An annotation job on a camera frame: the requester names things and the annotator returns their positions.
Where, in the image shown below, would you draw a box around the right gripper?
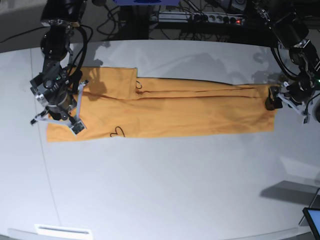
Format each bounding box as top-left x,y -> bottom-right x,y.
30,73 -> 77,118

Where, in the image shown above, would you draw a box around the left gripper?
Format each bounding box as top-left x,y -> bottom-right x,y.
264,80 -> 318,111

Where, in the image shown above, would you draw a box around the yellow T-shirt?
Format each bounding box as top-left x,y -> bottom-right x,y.
46,67 -> 277,142

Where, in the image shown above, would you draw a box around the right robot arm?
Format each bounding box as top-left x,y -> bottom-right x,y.
30,0 -> 88,121

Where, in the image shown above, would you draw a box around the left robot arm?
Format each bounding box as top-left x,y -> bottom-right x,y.
252,0 -> 320,111

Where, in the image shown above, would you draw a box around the computer monitor with stand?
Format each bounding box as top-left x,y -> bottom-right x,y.
259,179 -> 320,240

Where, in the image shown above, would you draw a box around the white power strip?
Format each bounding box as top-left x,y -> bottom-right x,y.
158,11 -> 244,26

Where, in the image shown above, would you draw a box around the white paper label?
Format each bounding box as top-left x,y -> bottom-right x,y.
34,224 -> 94,240

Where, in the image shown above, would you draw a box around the black cables under table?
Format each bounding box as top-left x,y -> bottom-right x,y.
96,0 -> 156,41

